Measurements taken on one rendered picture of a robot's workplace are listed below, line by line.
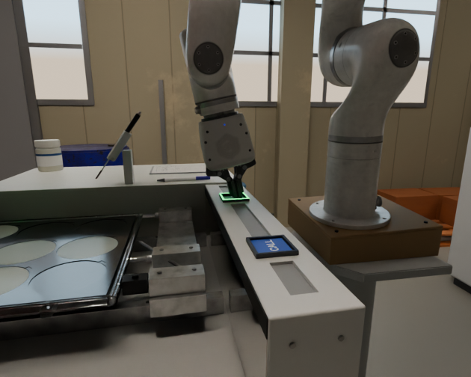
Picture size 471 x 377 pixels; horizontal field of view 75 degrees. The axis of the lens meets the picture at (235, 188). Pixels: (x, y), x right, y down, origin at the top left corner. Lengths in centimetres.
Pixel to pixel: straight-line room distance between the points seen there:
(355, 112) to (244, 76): 248
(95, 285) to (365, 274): 50
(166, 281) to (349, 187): 46
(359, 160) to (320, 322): 47
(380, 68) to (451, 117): 365
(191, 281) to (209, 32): 37
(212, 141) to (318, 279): 35
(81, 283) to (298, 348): 32
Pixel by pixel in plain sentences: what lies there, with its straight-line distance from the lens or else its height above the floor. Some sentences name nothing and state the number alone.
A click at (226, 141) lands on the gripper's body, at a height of 108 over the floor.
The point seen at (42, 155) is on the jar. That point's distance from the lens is 111.
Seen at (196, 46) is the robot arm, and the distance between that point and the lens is 53.
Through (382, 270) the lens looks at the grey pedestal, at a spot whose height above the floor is 82.
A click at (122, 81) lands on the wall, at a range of 312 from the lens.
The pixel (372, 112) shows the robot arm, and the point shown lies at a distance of 71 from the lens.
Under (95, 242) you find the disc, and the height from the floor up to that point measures 90.
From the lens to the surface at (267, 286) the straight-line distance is 33.
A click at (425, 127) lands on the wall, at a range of 407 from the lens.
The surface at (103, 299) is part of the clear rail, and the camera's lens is 45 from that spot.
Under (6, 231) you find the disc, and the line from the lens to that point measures 79.
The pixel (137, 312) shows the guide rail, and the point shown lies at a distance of 52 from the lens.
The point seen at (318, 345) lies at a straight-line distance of 32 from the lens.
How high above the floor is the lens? 113
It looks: 13 degrees down
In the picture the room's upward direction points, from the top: straight up
